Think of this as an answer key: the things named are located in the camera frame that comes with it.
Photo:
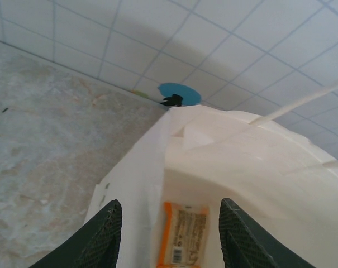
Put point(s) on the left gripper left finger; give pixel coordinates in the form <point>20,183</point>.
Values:
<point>101,237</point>

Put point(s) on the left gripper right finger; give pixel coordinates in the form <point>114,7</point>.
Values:
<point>241,240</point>

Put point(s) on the white floral paper bag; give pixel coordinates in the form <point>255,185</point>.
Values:
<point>241,153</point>

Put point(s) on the small orange snack packet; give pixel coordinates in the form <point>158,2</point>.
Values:
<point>182,231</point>

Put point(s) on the blue seal wall sticker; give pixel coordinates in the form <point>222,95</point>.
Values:
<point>185,90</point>

